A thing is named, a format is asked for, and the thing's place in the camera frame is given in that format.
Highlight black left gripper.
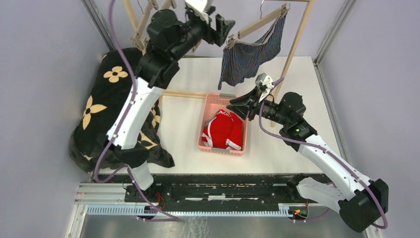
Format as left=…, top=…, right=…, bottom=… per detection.
left=169, top=4, right=234, bottom=61

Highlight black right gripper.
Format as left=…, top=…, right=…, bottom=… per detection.
left=226, top=85, right=289, bottom=126

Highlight wooden hanger holding striped boxers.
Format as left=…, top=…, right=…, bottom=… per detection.
left=225, top=0, right=291, bottom=49

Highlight red printed underwear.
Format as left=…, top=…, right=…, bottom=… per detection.
left=201, top=109, right=244, bottom=151

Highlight dark striped boxer shorts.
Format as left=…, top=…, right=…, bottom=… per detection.
left=217, top=15, right=287, bottom=90

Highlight wooden clip hanger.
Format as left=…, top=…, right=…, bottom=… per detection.
left=131, top=0, right=158, bottom=51
left=161, top=0, right=177, bottom=9

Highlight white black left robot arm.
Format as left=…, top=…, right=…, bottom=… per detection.
left=97, top=0, right=235, bottom=162

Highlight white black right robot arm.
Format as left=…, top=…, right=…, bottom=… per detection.
left=227, top=87, right=389, bottom=233

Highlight empty wooden clip hanger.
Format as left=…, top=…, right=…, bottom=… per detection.
left=131, top=0, right=158, bottom=51

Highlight pink perforated plastic basket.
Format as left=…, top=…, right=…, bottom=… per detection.
left=198, top=93, right=247, bottom=156

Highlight black beige flower blanket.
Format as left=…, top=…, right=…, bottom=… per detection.
left=69, top=50, right=175, bottom=173

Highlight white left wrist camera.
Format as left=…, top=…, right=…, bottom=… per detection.
left=185, top=0, right=210, bottom=23

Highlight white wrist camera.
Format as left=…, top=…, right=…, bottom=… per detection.
left=255, top=73, right=274, bottom=103
left=185, top=0, right=210, bottom=23

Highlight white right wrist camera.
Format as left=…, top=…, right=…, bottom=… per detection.
left=255, top=73, right=274, bottom=103

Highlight wooden clothes rack frame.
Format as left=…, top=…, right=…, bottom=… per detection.
left=122, top=0, right=316, bottom=128

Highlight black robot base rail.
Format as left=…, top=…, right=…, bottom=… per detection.
left=124, top=173, right=332, bottom=220

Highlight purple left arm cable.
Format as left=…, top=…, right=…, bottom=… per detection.
left=93, top=0, right=179, bottom=221

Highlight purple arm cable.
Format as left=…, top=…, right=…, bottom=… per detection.
left=258, top=77, right=388, bottom=230
left=93, top=0, right=179, bottom=221

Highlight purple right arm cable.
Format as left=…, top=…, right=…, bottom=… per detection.
left=258, top=77, right=388, bottom=230

